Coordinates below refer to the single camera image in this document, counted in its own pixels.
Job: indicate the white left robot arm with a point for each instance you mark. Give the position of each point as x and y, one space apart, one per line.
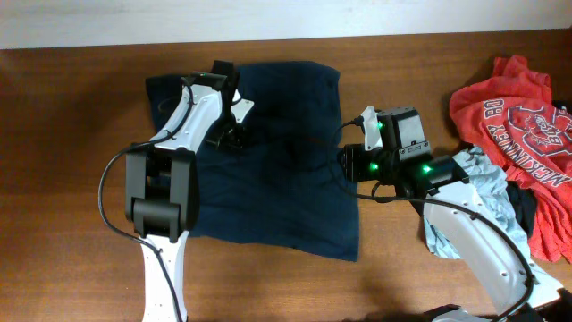
162 190

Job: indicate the red printed t-shirt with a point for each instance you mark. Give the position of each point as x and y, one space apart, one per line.
511 117

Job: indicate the black garment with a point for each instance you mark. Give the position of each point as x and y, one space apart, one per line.
525 205

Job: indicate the light blue crumpled shirt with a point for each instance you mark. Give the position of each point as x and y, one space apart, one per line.
491 184

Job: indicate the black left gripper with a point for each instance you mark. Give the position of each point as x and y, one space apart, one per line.
234 144

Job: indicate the navy blue shorts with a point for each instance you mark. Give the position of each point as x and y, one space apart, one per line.
284 188

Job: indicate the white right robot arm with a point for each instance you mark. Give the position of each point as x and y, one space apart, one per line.
395 163

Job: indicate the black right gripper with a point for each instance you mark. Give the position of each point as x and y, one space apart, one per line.
353 165

